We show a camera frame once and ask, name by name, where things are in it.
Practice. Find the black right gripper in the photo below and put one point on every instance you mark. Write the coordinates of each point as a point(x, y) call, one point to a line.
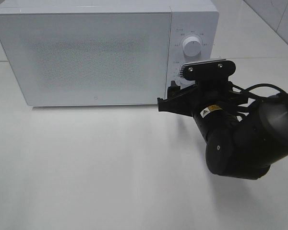
point(209, 101)

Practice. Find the white microwave door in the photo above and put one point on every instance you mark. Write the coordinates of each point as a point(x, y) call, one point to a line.
point(87, 59)

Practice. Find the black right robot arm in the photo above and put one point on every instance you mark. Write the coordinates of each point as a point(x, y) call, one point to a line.
point(244, 133)

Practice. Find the upper white power knob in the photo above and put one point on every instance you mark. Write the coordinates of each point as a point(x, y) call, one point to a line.
point(192, 46)

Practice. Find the white microwave oven body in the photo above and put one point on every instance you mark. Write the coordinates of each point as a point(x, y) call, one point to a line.
point(187, 17)

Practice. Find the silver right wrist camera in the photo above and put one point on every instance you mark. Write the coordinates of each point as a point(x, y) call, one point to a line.
point(192, 70)

